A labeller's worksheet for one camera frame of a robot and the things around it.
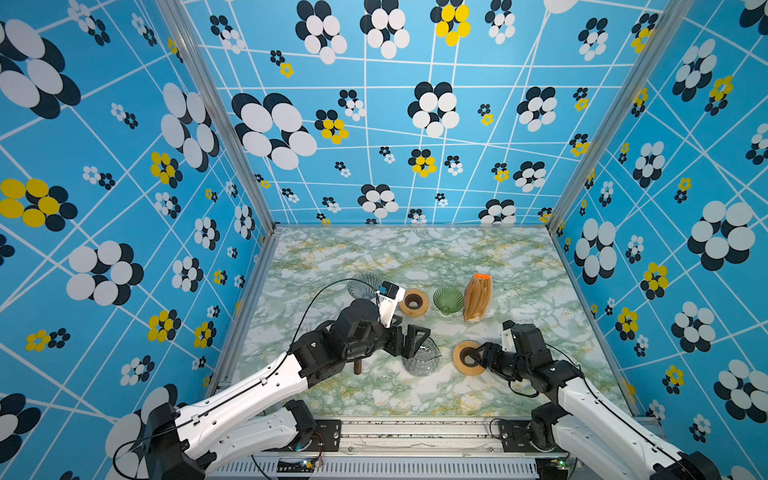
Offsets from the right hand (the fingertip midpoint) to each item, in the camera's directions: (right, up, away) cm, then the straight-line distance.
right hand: (478, 357), depth 84 cm
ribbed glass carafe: (-16, +1, -7) cm, 17 cm away
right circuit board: (+13, -22, -14) cm, 29 cm away
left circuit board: (-46, -21, -14) cm, 53 cm away
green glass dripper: (-7, +15, +9) cm, 19 cm away
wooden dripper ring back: (-17, +13, +14) cm, 26 cm away
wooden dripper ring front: (-3, -3, -2) cm, 5 cm away
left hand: (-18, +13, -16) cm, 27 cm away
